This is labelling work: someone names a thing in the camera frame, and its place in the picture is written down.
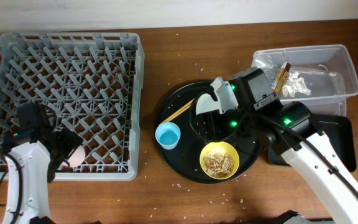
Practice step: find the clear plastic bin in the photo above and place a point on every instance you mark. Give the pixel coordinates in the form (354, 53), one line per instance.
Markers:
(328, 71)

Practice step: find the grey dishwasher rack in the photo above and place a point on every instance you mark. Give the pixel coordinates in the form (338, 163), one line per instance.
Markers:
(91, 82)

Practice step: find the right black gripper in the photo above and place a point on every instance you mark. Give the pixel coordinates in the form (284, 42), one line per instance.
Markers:
(209, 118)

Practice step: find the wooden chopstick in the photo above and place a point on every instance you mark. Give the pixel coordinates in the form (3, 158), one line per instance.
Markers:
(178, 112)

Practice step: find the food scraps pile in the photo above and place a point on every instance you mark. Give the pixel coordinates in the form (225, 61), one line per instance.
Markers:
(218, 165)

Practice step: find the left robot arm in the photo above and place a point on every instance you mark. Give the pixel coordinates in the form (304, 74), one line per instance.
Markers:
(34, 153)

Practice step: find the yellow bowl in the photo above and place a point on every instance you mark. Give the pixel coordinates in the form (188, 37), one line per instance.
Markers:
(221, 147)

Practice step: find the black rectangular tray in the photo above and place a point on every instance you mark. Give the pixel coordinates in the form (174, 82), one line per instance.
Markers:
(337, 128)

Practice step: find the crumpled white tissue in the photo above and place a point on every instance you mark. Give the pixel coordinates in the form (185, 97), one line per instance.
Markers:
(295, 84)

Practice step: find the round black tray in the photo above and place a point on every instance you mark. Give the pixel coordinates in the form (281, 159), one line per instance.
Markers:
(184, 159)

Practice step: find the brown snack wrapper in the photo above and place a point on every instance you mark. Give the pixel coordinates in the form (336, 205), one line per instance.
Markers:
(280, 78)

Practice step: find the blue cup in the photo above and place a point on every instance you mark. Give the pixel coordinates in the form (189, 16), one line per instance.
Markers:
(168, 135)

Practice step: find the pink paper cup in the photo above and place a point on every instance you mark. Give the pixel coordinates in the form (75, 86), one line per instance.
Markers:
(77, 157)

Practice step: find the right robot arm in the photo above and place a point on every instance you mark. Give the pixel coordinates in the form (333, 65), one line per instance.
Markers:
(246, 106)

